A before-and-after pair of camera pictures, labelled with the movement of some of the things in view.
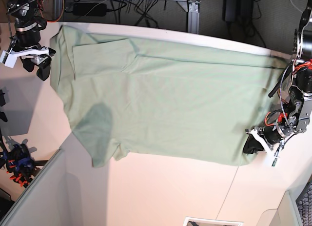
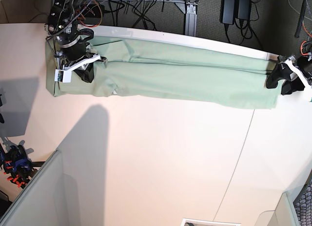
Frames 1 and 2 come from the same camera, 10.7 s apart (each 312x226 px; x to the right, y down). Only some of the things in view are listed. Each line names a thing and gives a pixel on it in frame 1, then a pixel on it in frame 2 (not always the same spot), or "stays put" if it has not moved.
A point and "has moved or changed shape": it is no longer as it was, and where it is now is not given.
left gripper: x=270 y=138 -> x=282 y=71
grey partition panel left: x=42 y=203 stays put
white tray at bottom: x=196 y=221 stays put
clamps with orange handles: x=19 y=163 stays put
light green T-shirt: x=131 y=98 has moved or changed shape
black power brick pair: x=237 y=6 stays put
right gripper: x=36 y=54 -> x=82 y=63
